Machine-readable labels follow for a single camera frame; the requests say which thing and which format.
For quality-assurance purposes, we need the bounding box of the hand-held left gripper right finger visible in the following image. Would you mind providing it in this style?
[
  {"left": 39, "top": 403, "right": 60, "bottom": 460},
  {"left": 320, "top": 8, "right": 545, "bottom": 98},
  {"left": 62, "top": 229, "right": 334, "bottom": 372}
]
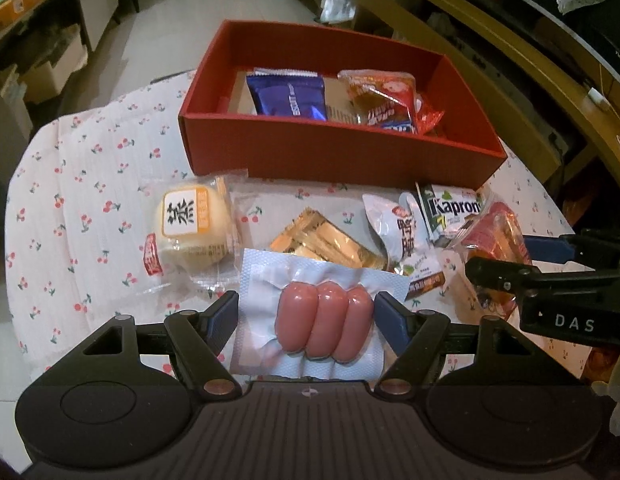
[{"left": 373, "top": 292, "right": 558, "bottom": 402}]

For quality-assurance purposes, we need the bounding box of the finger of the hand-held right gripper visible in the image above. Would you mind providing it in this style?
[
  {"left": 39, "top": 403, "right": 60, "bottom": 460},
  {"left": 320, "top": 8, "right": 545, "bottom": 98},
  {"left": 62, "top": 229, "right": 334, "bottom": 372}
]
[
  {"left": 526, "top": 229, "right": 620, "bottom": 268},
  {"left": 464, "top": 256, "right": 620, "bottom": 303}
]

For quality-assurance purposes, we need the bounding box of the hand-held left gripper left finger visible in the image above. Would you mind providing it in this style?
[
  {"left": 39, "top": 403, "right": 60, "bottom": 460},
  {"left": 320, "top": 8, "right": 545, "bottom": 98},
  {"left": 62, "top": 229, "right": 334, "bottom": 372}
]
[{"left": 54, "top": 291, "right": 241, "bottom": 402}]

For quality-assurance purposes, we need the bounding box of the red clear cake packet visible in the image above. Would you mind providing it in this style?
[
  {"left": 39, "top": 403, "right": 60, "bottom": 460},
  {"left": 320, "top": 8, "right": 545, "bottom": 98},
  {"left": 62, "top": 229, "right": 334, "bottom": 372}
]
[{"left": 449, "top": 201, "right": 534, "bottom": 322}]

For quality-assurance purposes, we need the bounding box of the pink sausage vacuum packet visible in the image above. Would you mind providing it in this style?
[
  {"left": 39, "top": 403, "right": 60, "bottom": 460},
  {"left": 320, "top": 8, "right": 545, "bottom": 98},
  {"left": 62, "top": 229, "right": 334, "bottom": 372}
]
[{"left": 229, "top": 246, "right": 412, "bottom": 379}]

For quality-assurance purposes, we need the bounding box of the white brown meat packet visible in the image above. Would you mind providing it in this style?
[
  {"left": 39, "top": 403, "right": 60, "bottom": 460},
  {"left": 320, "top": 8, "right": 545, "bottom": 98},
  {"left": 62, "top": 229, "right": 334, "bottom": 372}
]
[{"left": 361, "top": 190, "right": 447, "bottom": 302}]

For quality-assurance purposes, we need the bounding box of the green white wafer packet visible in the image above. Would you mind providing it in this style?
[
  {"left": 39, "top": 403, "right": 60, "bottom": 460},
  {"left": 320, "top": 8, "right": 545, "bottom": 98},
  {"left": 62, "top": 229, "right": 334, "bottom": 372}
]
[{"left": 414, "top": 181, "right": 487, "bottom": 249}]

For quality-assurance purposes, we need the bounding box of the steamed cake packet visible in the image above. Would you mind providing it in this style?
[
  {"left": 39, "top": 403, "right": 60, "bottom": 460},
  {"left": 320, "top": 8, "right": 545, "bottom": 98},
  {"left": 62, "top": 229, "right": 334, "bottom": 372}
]
[{"left": 141, "top": 174, "right": 242, "bottom": 288}]

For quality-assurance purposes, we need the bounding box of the clear golden biscuit packet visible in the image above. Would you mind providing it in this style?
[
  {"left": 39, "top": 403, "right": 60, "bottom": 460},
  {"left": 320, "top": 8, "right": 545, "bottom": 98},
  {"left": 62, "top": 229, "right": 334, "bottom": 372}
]
[{"left": 268, "top": 206, "right": 389, "bottom": 274}]

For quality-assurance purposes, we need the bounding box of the red cardboard box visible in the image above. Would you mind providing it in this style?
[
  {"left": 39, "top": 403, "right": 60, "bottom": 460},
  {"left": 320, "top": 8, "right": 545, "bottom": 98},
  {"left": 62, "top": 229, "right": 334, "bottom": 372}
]
[{"left": 177, "top": 19, "right": 509, "bottom": 195}]

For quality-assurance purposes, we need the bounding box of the red label bread packet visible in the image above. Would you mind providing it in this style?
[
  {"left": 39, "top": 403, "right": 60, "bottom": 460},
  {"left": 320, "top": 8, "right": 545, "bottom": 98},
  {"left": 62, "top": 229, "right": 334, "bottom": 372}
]
[{"left": 336, "top": 69, "right": 419, "bottom": 129}]

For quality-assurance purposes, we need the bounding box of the blue wafer biscuit packet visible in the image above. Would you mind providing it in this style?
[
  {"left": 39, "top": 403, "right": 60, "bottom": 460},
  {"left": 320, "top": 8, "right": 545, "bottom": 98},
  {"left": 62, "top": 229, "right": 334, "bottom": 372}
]
[{"left": 245, "top": 66, "right": 328, "bottom": 123}]

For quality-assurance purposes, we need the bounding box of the cherry print tablecloth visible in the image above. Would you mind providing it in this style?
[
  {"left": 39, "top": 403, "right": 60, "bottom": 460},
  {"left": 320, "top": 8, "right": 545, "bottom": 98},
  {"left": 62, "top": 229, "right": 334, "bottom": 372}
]
[{"left": 2, "top": 71, "right": 613, "bottom": 388}]

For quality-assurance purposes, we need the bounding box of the black television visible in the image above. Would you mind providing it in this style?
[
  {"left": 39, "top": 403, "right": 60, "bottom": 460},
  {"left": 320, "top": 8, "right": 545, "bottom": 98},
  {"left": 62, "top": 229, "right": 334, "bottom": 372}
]
[{"left": 449, "top": 0, "right": 620, "bottom": 88}]

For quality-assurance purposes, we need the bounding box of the wooden television cabinet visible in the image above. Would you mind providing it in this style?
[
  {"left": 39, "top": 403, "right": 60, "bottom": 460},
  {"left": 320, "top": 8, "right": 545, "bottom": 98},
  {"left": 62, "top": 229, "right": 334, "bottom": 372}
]
[{"left": 289, "top": 0, "right": 620, "bottom": 223}]

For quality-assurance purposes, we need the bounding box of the open cardboard box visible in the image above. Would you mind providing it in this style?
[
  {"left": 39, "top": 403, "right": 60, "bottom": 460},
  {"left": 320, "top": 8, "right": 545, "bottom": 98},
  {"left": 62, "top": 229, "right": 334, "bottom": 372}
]
[{"left": 19, "top": 24, "right": 89, "bottom": 104}]

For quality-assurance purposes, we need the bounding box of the clear plastic bag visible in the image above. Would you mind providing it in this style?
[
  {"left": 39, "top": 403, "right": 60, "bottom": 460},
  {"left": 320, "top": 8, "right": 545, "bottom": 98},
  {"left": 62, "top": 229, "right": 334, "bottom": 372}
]
[{"left": 319, "top": 0, "right": 359, "bottom": 24}]

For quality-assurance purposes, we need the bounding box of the dark side table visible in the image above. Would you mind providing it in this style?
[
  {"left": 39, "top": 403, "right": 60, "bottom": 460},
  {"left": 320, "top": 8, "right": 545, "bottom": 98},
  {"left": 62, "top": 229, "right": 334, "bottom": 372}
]
[{"left": 0, "top": 0, "right": 120, "bottom": 111}]

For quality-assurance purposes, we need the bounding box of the long orange carton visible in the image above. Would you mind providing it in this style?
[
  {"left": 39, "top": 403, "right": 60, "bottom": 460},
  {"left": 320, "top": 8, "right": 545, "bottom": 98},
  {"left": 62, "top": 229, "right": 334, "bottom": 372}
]
[{"left": 0, "top": 0, "right": 44, "bottom": 32}]

